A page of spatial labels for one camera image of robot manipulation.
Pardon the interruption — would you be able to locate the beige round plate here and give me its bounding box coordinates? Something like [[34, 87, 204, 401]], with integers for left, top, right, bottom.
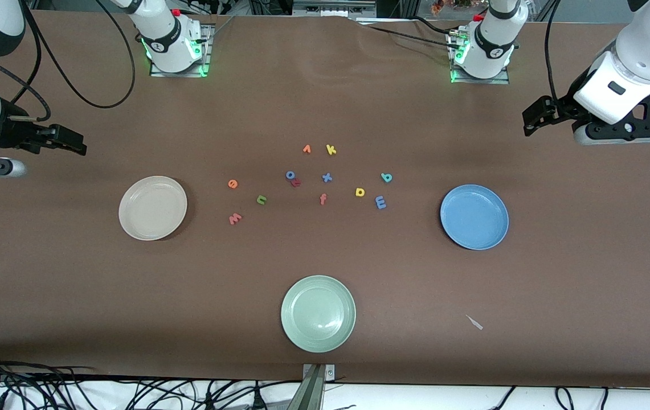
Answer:
[[118, 175, 188, 241]]

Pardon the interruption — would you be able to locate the blue round plate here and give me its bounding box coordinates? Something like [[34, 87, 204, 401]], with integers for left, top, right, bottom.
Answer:
[[440, 184, 510, 251]]

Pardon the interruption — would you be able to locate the brown table cover sheet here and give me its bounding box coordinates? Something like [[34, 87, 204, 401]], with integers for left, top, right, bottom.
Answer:
[[0, 10, 650, 389]]

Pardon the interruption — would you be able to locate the grey metal box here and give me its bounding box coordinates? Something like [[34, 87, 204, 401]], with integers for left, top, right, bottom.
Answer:
[[292, 0, 378, 19]]

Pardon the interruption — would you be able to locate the green round plate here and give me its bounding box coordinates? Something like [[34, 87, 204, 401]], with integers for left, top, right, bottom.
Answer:
[[280, 275, 357, 354]]

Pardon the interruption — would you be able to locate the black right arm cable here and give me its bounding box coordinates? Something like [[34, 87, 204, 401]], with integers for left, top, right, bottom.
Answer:
[[17, 0, 136, 109]]

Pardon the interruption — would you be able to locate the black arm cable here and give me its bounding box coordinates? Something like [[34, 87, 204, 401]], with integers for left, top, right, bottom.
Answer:
[[543, 0, 563, 109], [17, 0, 136, 109]]

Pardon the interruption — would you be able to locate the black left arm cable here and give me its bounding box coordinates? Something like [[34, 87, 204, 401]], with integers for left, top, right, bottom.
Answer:
[[543, 0, 563, 109]]

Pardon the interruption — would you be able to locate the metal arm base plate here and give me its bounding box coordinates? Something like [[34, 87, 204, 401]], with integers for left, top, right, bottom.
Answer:
[[449, 31, 511, 85], [150, 24, 212, 78]]

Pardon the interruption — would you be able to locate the black cable on table cover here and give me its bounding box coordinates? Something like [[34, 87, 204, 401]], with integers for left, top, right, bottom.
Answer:
[[359, 16, 462, 52]]

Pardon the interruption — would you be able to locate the black cable tangle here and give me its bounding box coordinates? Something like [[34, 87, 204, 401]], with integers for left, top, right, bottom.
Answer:
[[0, 348, 302, 410]]

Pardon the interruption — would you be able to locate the small metal clamp bracket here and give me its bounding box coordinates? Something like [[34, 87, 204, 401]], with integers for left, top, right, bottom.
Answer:
[[302, 364, 336, 381]]

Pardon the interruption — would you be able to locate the grey camera mount pole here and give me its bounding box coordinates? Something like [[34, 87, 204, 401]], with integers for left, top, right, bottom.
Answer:
[[287, 366, 325, 410]]

